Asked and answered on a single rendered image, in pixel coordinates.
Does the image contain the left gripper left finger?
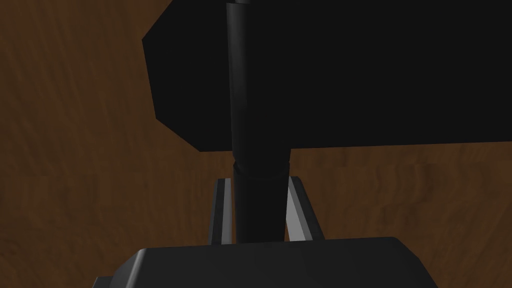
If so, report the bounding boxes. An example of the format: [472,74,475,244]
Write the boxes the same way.
[207,177,234,246]

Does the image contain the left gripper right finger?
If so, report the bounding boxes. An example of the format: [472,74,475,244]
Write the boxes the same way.
[285,175,326,243]

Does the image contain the black round bar handle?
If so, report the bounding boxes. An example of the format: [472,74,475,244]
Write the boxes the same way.
[225,0,292,245]

